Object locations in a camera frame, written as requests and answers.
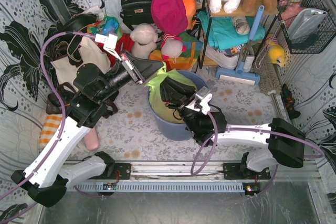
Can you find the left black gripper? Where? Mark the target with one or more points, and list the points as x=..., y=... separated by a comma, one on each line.
x=132, y=67

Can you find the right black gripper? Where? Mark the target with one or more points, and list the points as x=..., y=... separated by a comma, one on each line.
x=184, y=100

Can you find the green trash bag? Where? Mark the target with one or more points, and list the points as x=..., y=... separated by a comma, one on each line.
x=157, y=105

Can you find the blue round trash bin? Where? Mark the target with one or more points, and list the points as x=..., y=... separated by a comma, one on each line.
x=177, y=131

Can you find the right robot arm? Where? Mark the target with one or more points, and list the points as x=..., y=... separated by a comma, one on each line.
x=277, y=143

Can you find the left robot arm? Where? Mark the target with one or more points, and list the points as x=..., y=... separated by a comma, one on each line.
x=46, y=180

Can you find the cream canvas tote bag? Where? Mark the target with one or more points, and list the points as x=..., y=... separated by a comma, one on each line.
x=90, y=52

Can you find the colourful printed bag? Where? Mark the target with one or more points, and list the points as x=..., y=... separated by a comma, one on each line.
x=109, y=25

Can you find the magenta cloth bag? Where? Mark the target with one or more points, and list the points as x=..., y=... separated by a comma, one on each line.
x=169, y=16

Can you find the brown patterned bag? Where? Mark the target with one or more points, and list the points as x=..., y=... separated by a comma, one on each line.
x=67, y=93

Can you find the red cloth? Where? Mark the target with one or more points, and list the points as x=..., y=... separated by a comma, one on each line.
x=124, y=43

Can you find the cream plush lamb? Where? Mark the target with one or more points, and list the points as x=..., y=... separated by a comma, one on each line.
x=145, y=38

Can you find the pink faced plush doll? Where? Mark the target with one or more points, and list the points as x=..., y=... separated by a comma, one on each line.
x=172, y=46

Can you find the rainbow striped cloth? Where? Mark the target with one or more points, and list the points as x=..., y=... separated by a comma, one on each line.
x=187, y=59

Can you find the black leather handbag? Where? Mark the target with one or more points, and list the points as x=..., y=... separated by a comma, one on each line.
x=136, y=12

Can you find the white sneaker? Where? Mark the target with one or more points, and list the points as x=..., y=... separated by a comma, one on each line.
x=230, y=62

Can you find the blue floor sweeper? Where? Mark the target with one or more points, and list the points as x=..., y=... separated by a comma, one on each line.
x=239, y=74

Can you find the teal folded cloth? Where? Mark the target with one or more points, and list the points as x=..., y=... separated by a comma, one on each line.
x=223, y=35

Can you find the orange plush toy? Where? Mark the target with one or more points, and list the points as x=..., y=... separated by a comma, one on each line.
x=190, y=7

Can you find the black round hat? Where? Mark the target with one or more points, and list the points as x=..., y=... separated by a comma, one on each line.
x=78, y=23

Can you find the grey patterned ball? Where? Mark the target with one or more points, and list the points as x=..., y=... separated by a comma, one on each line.
x=241, y=25

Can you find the orange white checked towel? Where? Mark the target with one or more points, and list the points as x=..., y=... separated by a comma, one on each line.
x=50, y=126

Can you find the yellow plush duck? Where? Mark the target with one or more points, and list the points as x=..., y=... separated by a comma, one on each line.
x=275, y=52

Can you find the black orange toy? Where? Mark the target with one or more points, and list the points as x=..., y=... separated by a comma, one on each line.
x=289, y=102

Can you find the silver foil pouch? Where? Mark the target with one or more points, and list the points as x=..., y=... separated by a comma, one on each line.
x=306, y=22

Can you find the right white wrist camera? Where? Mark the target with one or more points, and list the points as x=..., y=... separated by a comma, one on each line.
x=200, y=102

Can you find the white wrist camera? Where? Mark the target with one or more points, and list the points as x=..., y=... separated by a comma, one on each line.
x=109, y=43
x=200, y=102

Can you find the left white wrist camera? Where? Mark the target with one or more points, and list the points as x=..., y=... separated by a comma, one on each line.
x=109, y=43

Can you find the black wire basket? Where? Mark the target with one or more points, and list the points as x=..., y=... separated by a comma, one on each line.
x=315, y=42

